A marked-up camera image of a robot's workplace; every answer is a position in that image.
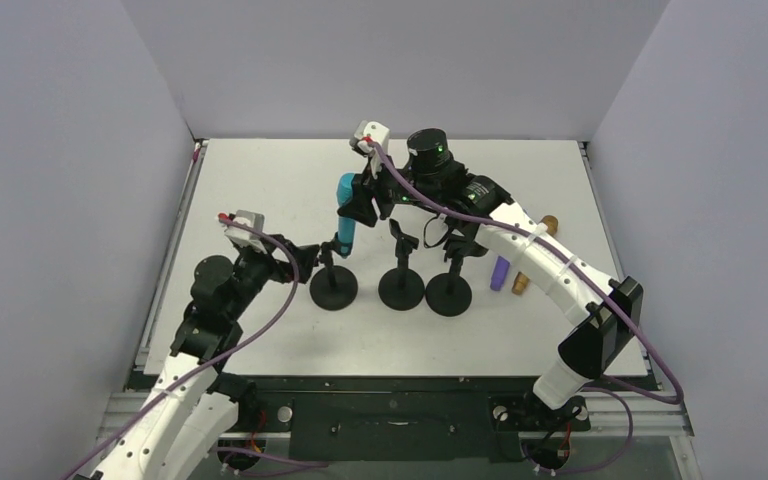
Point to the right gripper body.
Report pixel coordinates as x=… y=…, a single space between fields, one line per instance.
x=371 y=196

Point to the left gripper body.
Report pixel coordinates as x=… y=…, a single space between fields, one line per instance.
x=266 y=267

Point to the cyan microphone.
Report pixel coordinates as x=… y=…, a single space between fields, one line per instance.
x=346 y=226

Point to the cyan mic black stand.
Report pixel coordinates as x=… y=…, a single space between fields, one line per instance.
x=333 y=287

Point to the gold mic black stand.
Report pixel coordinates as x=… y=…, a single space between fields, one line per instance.
x=401 y=288

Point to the purple mic black stand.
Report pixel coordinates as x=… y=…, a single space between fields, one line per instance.
x=449 y=294

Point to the purple microphone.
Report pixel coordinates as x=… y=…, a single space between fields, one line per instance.
x=499 y=274

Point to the gold microphone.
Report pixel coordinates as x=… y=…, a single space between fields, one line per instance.
x=521 y=280

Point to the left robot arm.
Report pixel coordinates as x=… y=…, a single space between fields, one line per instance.
x=193 y=400

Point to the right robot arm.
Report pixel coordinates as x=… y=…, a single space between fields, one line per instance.
x=603 y=311

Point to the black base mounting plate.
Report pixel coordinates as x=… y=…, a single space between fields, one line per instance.
x=414 y=419

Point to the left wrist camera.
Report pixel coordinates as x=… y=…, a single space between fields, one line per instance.
x=242 y=230

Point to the aluminium frame rail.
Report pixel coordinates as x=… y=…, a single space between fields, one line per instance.
x=636 y=411

